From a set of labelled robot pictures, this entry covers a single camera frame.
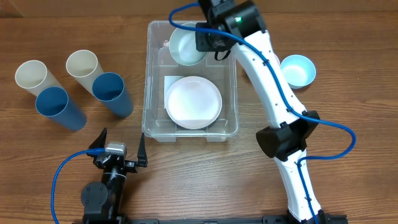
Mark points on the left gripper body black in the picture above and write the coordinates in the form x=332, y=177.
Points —
x=130, y=166

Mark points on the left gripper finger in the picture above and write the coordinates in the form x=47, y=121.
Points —
x=141, y=154
x=100, y=141

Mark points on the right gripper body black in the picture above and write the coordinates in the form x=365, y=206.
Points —
x=214, y=42

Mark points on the dark blue cup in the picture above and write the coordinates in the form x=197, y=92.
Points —
x=110, y=89
x=55, y=103

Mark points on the light blue bowl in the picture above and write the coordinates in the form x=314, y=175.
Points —
x=298, y=70

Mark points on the pink bowl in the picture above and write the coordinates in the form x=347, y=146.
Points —
x=277, y=59

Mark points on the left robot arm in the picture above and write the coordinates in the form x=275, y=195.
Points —
x=102, y=199

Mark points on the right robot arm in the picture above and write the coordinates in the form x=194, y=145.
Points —
x=241, y=29

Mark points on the clear plastic storage bin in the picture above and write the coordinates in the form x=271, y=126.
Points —
x=162, y=71

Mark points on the white round plate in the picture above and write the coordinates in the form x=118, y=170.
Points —
x=193, y=102

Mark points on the beige cup centre left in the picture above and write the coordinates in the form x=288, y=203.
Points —
x=84, y=67

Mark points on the beige cup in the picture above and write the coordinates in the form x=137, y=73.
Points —
x=84, y=67
x=34, y=77

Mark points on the beige cup far left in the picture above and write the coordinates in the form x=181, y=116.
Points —
x=34, y=77

